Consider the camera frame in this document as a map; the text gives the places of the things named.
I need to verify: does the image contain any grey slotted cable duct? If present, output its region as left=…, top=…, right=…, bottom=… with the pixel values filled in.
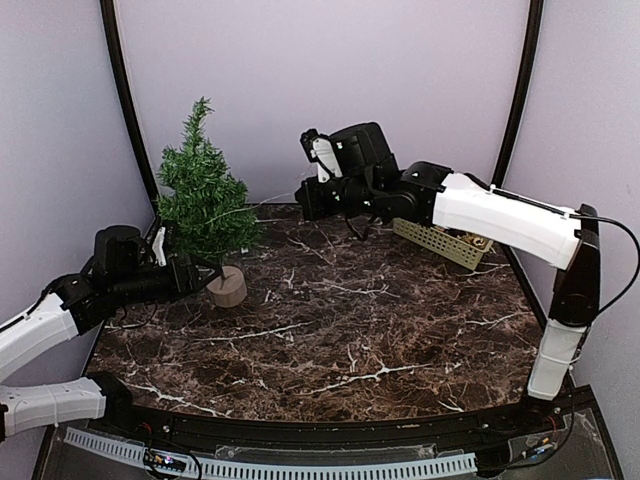
left=63, top=427, right=477, bottom=479

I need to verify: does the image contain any right black frame post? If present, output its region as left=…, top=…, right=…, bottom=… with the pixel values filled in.
left=491, top=0, right=544, bottom=187

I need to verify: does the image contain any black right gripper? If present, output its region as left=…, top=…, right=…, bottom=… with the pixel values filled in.
left=296, top=174, right=380, bottom=220

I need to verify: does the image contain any black front rail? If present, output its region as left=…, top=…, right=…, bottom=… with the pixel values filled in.
left=88, top=395, right=571, bottom=453

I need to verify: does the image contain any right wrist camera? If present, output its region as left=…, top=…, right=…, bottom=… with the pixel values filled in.
left=300, top=129, right=342, bottom=183

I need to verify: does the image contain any black frame post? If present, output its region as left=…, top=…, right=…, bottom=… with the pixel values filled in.
left=99, top=0, right=159, bottom=212
left=491, top=0, right=544, bottom=187

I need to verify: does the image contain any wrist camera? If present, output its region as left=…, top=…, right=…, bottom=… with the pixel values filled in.
left=145, top=216, right=177, bottom=267
left=300, top=129, right=342, bottom=183

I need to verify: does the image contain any small green christmas tree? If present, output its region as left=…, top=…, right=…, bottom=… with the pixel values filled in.
left=155, top=96, right=266, bottom=308

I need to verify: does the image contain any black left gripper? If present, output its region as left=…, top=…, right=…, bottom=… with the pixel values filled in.
left=111, top=253, right=222, bottom=307

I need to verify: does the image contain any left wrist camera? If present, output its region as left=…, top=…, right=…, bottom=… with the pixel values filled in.
left=145, top=216, right=177, bottom=267

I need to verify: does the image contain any left black frame post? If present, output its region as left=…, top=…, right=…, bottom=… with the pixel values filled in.
left=99, top=0, right=159, bottom=212

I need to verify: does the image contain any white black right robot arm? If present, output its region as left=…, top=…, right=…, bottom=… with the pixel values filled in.
left=295, top=122, right=606, bottom=434

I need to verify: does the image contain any thin wire fairy light string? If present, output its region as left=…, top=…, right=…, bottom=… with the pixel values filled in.
left=204, top=169, right=321, bottom=256

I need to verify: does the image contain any beige plastic basket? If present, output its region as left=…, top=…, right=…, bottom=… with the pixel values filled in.
left=393, top=218, right=493, bottom=271

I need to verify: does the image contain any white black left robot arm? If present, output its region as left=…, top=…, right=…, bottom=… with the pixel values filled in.
left=1, top=221, right=223, bottom=438

